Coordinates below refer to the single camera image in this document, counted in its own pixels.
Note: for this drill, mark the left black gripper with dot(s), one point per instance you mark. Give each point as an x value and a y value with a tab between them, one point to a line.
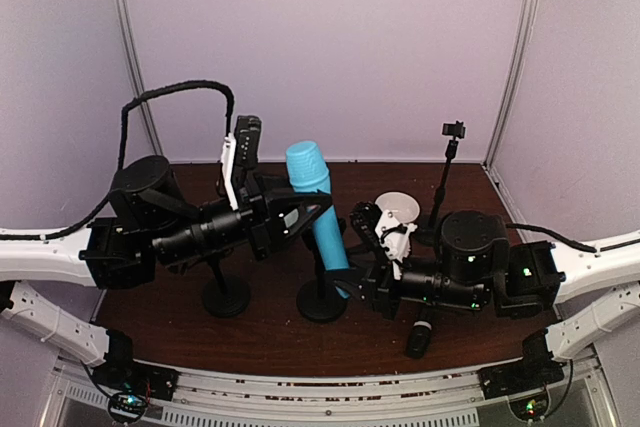
260	225

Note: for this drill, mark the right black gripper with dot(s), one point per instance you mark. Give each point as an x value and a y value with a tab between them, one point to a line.
381	288

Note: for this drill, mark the blue toy microphone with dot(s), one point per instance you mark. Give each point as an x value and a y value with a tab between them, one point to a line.
309	175

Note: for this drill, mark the tall black microphone stand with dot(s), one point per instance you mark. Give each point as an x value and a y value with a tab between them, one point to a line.
318	301

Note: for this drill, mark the black handheld microphone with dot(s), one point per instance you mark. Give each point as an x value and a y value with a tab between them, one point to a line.
420	335

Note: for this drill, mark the short black microphone stand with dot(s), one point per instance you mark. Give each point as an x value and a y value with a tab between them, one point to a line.
224	296

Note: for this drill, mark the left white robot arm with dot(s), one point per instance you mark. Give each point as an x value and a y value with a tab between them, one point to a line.
152	225

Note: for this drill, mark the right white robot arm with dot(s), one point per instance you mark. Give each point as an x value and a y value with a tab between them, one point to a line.
467	260

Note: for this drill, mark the thin black stand with clip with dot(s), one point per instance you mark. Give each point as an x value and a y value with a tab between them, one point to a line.
445	182

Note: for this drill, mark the white bowl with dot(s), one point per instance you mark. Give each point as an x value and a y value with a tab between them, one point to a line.
404	207

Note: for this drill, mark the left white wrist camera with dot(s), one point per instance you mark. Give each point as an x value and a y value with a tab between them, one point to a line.
227	164

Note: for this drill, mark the front aluminium rail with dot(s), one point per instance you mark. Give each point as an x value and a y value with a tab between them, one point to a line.
451	397

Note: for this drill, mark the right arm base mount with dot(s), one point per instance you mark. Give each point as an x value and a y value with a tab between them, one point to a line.
535	370

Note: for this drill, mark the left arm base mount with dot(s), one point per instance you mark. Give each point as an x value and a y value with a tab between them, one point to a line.
129	385

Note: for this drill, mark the left aluminium frame post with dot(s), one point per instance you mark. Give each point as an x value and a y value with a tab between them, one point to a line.
134	70

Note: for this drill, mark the aluminium frame post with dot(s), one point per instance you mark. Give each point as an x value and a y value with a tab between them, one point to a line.
526	21
134	70

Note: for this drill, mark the right aluminium frame post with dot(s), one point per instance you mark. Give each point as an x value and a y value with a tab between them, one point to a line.
526	21

